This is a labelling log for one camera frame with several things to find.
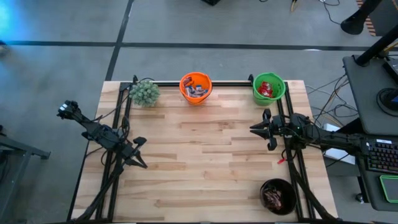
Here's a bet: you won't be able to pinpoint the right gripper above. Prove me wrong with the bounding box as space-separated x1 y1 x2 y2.
249 108 289 152

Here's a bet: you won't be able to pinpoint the black round bucket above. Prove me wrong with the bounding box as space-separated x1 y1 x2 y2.
259 178 298 216

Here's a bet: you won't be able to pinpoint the green plastic bucket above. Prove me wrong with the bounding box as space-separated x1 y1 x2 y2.
252 72 287 106

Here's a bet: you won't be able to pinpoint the backlit black keyboard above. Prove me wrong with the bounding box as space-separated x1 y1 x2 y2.
365 139 398 174

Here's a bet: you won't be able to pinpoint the green-edged tray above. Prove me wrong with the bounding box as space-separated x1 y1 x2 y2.
378 174 398 203

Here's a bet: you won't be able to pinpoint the artificial green potted plant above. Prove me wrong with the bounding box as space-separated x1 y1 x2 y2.
129 80 161 108

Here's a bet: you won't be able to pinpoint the black cable loop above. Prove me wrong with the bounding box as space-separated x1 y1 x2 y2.
281 147 300 162

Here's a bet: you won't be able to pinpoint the black round desk device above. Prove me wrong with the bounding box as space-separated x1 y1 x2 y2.
376 87 398 118

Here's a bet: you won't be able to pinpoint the black floor stand pole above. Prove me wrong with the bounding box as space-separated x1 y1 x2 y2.
340 0 383 35

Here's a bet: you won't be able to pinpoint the grey metal cart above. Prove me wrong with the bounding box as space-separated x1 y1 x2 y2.
0 124 51 224

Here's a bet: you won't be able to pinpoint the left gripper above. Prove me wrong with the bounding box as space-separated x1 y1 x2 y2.
119 136 149 170

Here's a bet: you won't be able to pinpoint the orange plastic bucket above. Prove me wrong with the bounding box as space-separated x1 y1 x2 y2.
179 72 213 106

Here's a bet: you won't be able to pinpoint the black desk pole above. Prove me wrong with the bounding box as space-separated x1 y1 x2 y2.
354 26 398 67

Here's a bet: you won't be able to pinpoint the black floor cable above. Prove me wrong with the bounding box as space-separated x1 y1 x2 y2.
318 0 343 26

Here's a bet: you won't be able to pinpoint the grey side table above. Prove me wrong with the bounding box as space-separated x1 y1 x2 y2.
341 54 398 212

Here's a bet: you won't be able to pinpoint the white paper sheet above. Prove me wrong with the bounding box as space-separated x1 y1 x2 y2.
322 123 356 165

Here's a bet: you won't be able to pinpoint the tangled floor cables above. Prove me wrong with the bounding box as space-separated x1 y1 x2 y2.
306 73 360 125

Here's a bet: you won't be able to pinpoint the hazard-striped floor mat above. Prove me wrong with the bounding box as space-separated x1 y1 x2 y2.
356 0 398 37

